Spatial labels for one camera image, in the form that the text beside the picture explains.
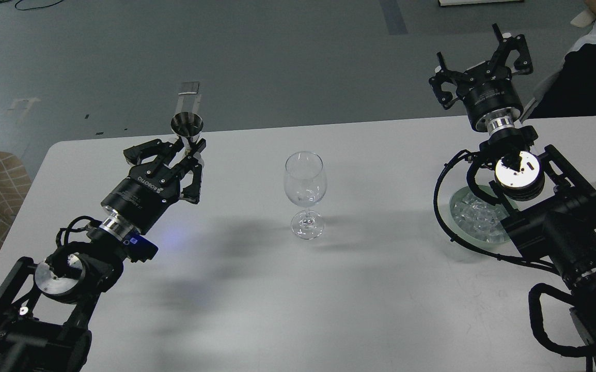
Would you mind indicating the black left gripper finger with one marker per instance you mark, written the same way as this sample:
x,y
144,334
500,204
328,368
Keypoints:
x,y
190,165
152,158

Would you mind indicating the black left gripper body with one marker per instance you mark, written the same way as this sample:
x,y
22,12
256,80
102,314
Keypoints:
x,y
141,199

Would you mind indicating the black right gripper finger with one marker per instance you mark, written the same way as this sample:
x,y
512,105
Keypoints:
x,y
511,57
450,86

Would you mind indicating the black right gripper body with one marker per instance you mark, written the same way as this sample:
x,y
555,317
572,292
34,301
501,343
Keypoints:
x,y
482,95

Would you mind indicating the steel double jigger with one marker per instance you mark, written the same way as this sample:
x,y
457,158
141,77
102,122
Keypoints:
x,y
188,126

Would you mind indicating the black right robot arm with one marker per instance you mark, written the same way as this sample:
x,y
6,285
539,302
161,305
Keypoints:
x,y
551,207

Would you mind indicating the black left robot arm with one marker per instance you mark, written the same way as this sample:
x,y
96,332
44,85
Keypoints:
x,y
46,305

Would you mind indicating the clear wine glass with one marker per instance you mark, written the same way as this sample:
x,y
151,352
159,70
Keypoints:
x,y
305,184

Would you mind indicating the clear ice cubes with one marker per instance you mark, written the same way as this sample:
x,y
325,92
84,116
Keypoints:
x,y
479,219

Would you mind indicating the metal floor plate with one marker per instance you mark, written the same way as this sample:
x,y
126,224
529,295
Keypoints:
x,y
189,88

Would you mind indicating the person in white shirt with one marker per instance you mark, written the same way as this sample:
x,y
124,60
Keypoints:
x,y
571,91

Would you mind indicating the green bowl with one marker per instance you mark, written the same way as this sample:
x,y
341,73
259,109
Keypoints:
x,y
463,235

